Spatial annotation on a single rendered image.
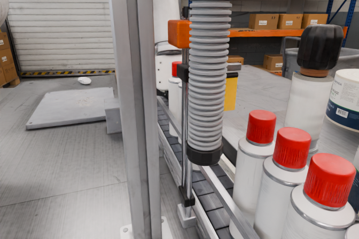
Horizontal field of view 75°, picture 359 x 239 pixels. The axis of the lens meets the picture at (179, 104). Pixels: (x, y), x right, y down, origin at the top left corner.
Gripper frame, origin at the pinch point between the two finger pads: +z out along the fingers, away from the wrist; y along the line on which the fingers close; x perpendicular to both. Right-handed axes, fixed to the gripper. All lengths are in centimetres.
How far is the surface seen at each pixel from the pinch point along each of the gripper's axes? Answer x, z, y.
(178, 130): -17.0, 4.1, -4.3
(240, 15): 344, -145, 248
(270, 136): -41.7, 2.5, 0.3
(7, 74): 375, -63, -170
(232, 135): -7.6, 9.3, 13.7
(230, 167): -24.4, 11.7, 3.5
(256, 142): -41.0, 3.1, -1.2
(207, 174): -31.6, 9.4, -4.4
